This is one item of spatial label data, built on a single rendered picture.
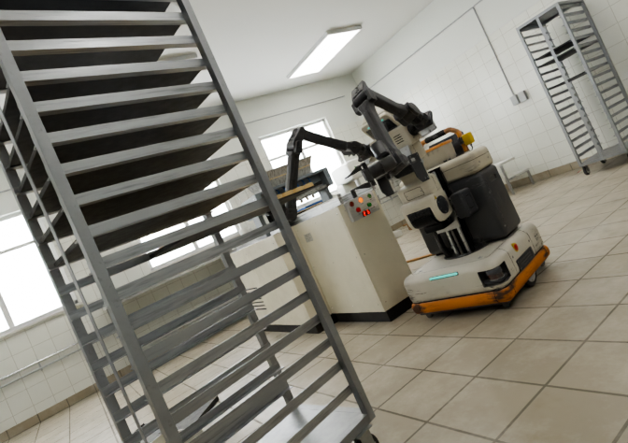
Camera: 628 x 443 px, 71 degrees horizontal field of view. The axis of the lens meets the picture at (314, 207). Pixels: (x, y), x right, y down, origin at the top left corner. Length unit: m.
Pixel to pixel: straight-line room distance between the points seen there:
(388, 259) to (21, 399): 4.54
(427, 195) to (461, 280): 0.49
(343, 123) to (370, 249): 5.33
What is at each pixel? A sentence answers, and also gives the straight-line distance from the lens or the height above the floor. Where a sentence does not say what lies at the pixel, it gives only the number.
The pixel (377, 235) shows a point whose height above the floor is 0.55.
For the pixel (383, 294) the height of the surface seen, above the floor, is 0.19.
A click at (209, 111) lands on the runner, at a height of 1.32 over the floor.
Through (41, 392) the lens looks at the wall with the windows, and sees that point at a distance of 6.17.
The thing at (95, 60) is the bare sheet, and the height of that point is 1.67.
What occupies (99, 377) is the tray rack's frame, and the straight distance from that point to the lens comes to 1.69.
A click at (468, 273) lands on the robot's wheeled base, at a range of 2.46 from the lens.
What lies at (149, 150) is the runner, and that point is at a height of 1.23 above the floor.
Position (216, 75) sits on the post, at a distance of 1.63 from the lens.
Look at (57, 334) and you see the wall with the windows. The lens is 6.13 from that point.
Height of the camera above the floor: 0.85
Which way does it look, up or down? 1 degrees up
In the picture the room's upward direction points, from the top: 24 degrees counter-clockwise
